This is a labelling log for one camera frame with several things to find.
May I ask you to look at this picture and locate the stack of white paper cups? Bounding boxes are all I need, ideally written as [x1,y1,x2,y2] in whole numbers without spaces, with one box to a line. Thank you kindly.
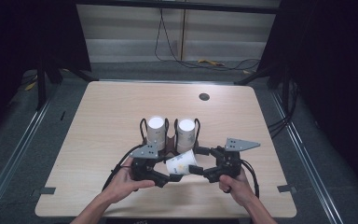
[176,119,197,154]
[146,116,167,152]

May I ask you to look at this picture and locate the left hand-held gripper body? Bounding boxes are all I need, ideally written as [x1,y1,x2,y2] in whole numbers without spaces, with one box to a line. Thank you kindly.
[129,143,171,188]

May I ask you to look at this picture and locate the yellow strap on floor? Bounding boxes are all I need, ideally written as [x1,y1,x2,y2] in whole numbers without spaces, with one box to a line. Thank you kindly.
[198,58,226,67]

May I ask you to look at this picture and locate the person's left hand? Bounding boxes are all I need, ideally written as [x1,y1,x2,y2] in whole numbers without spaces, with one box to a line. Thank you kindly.
[109,156,157,203]

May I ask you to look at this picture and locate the white paper cup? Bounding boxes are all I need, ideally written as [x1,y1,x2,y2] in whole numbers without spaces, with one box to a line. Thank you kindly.
[165,148,200,176]

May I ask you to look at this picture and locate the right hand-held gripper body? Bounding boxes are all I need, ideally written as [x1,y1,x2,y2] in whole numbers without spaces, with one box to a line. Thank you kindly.
[211,137,262,184]

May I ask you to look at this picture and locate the hand-held gripper black cable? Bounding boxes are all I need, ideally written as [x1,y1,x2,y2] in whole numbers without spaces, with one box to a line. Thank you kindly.
[102,144,145,192]
[240,159,261,200]

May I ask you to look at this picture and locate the metal floor rail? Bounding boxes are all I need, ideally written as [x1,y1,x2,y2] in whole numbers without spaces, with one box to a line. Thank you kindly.
[0,83,61,217]
[269,90,345,224]

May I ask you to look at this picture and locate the left hand-held gripper black cable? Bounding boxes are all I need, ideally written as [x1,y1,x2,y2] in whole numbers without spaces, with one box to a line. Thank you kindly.
[102,144,145,192]

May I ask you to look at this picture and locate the black floor cable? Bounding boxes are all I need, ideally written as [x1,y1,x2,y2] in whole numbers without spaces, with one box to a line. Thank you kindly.
[154,7,261,73]

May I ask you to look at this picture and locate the person's right hand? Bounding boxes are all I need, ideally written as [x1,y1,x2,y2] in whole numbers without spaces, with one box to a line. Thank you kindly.
[218,169,256,207]

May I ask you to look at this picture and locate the bundle of black cables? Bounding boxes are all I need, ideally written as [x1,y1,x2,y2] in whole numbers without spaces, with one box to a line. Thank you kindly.
[267,79,300,140]

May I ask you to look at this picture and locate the black metal stand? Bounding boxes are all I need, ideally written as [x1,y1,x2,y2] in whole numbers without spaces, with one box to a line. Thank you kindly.
[233,64,293,108]
[35,57,91,112]

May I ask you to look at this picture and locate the black overhead beam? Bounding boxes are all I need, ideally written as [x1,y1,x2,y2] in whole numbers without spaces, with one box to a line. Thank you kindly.
[74,0,282,15]

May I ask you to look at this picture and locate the black curtain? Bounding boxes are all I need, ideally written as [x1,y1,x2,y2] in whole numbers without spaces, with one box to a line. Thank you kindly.
[0,0,92,141]
[255,0,358,200]

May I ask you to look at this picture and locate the right hand-held gripper black cable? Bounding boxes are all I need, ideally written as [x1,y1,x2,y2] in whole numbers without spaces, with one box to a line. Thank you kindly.
[240,159,261,200]

